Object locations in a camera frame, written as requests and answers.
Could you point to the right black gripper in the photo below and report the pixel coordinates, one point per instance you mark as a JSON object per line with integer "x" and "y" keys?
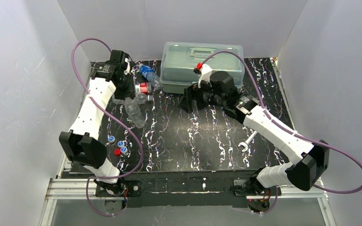
{"x": 194, "y": 98}

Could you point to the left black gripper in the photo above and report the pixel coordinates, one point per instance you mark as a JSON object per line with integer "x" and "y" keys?
{"x": 130, "y": 90}

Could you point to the clear unlabelled plastic bottle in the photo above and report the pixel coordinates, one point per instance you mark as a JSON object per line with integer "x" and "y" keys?
{"x": 134, "y": 112}

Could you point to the blue white bottle cap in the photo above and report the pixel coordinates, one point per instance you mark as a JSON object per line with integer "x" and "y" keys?
{"x": 124, "y": 150}
{"x": 111, "y": 139}
{"x": 121, "y": 144}

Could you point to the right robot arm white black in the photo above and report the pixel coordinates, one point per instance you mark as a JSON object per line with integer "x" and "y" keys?
{"x": 307, "y": 161}

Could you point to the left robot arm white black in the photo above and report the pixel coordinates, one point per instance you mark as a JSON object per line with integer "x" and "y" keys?
{"x": 81, "y": 142}

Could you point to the clear crumpled plastic bottle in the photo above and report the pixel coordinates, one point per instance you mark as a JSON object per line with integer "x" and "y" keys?
{"x": 138, "y": 99}

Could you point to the red label plastic bottle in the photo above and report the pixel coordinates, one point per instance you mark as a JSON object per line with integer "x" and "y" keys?
{"x": 143, "y": 88}

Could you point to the blue label plastic bottle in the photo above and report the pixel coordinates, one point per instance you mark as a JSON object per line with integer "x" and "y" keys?
{"x": 149, "y": 74}

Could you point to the red bottle cap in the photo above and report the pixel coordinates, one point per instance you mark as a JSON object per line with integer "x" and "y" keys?
{"x": 117, "y": 152}

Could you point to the translucent plastic storage box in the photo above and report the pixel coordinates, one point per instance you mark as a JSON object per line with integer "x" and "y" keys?
{"x": 180, "y": 58}

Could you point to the silver open-end wrench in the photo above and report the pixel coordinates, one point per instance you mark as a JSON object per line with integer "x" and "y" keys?
{"x": 244, "y": 146}

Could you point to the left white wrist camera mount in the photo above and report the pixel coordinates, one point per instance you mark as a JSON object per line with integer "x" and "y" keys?
{"x": 128, "y": 66}

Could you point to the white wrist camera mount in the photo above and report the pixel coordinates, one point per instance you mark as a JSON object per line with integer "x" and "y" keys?
{"x": 128, "y": 66}
{"x": 204, "y": 71}

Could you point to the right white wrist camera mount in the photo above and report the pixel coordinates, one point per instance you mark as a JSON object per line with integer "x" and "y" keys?
{"x": 204, "y": 71}

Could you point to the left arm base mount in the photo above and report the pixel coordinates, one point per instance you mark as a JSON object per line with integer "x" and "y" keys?
{"x": 122, "y": 188}

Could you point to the aluminium frame rail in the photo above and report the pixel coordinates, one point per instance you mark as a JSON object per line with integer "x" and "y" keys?
{"x": 180, "y": 190}

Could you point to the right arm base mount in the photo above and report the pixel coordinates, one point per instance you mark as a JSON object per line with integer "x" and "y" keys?
{"x": 260, "y": 200}

